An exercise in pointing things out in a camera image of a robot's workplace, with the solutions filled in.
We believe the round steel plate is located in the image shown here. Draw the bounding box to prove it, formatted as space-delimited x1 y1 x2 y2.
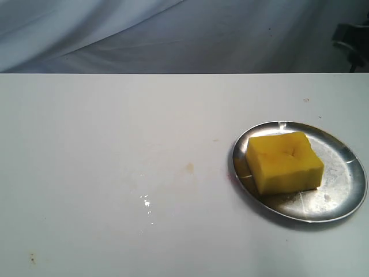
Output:
229 121 368 223

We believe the yellow sponge block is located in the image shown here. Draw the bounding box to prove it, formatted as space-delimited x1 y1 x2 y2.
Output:
246 132 324 196

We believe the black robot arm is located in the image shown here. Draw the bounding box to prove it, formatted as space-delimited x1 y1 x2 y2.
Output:
332 21 368 72

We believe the brown liquid spill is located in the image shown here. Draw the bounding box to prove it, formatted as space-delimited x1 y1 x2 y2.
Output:
186 163 194 173

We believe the grey backdrop cloth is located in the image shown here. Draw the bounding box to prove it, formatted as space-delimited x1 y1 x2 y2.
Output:
1 1 368 74

